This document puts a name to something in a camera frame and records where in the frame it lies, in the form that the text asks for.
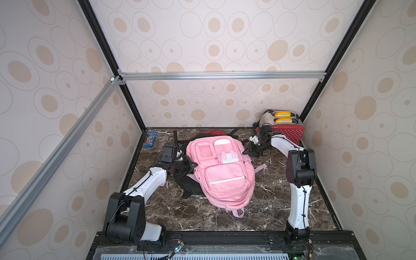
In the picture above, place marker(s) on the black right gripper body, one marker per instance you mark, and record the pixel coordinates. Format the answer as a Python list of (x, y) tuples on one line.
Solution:
[(255, 148)]

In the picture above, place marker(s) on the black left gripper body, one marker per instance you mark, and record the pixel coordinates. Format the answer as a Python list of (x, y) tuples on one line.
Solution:
[(182, 166)]

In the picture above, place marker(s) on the black backpack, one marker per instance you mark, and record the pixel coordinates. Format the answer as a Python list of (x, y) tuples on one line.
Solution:
[(191, 185)]

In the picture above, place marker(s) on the pink backpack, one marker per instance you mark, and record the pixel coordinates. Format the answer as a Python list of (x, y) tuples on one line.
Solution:
[(226, 175)]

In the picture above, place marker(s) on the red backpack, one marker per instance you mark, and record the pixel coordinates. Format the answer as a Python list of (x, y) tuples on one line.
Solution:
[(214, 133)]

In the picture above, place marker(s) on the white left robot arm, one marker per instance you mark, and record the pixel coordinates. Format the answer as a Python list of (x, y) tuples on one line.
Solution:
[(125, 219)]

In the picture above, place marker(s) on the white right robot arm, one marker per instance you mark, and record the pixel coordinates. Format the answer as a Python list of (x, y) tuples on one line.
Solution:
[(300, 172)]

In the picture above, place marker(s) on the yellow toast slice front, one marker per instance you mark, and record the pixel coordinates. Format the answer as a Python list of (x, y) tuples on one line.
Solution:
[(283, 120)]

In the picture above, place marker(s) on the yellow toast slice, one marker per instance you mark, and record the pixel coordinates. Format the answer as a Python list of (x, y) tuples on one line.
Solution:
[(283, 120), (283, 114)]

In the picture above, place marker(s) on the red polka dot toaster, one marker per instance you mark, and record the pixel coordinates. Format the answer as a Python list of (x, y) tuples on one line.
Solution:
[(294, 131)]

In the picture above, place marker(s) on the yellow toast slice rear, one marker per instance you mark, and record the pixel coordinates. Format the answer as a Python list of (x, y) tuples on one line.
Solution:
[(283, 114)]

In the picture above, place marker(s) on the blue candy packet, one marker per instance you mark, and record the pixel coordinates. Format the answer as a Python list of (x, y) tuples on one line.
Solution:
[(151, 137)]

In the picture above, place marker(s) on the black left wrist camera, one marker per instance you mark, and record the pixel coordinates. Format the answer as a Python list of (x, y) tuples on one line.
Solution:
[(171, 153)]

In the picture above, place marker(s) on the horizontal aluminium rail back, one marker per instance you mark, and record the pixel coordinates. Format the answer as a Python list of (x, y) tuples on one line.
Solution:
[(234, 75)]

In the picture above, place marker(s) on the aluminium rail left wall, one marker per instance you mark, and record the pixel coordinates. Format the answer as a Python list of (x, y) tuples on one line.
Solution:
[(23, 202)]

